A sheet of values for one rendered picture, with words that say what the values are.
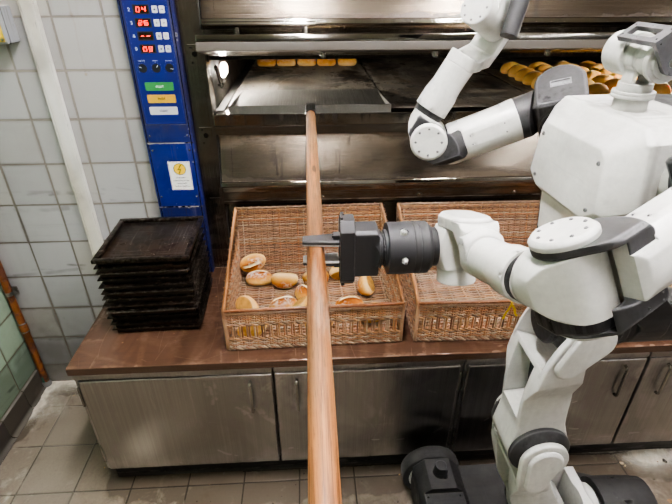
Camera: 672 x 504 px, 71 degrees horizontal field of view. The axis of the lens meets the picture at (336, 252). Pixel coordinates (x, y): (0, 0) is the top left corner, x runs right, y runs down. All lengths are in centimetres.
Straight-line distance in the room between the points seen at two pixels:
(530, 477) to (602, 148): 78
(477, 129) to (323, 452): 77
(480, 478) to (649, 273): 127
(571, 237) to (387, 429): 127
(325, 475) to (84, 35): 154
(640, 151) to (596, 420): 132
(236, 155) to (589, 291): 137
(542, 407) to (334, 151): 106
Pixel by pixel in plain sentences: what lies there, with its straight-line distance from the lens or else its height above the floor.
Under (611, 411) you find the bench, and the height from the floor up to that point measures 28.
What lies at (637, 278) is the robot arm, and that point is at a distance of 60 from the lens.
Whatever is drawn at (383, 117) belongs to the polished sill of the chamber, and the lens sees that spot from 170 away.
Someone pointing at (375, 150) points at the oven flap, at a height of 104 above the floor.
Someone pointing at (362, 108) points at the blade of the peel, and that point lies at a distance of 168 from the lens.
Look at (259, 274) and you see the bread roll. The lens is 176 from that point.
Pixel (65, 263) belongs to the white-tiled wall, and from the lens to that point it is 212.
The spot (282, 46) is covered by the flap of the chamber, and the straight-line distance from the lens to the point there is 149.
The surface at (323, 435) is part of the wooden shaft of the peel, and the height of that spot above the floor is 120.
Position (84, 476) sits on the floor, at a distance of 213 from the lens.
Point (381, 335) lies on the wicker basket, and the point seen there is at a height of 61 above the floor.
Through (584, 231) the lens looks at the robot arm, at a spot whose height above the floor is 134.
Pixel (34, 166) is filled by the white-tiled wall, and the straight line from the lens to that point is 197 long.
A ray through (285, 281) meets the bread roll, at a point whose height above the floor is 63.
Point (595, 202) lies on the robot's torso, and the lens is 84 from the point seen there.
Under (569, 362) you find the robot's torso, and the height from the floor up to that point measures 92.
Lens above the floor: 158
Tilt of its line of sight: 30 degrees down
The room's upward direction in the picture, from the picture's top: straight up
